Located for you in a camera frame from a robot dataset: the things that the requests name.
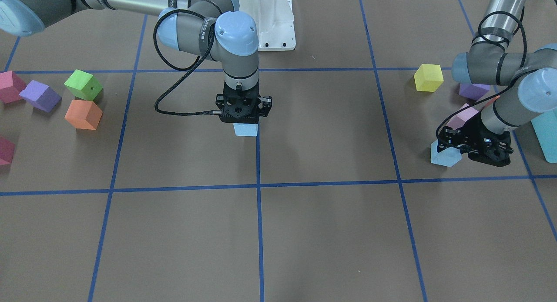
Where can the light blue block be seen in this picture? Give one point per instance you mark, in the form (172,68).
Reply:
(245,130)
(447,157)

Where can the near pink foam block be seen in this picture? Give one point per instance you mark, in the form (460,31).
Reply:
(458,121)

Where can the near purple foam block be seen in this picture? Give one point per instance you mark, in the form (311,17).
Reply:
(473,91)

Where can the purple foam block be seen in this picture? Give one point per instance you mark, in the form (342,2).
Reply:
(40,95)
(473,91)

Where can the cyan plastic bin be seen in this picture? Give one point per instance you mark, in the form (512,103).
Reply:
(545,127)

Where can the near yellow foam block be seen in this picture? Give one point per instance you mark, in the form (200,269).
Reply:
(428,77)

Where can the far orange foam block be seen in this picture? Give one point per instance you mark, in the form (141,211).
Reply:
(84,114)

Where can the far green foam block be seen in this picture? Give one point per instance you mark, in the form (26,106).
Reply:
(83,85)

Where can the far purple foam block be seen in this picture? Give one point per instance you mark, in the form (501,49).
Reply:
(40,95)

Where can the far red foam block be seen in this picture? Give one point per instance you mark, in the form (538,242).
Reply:
(11,85)

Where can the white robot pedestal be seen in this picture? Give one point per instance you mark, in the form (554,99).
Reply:
(275,25)

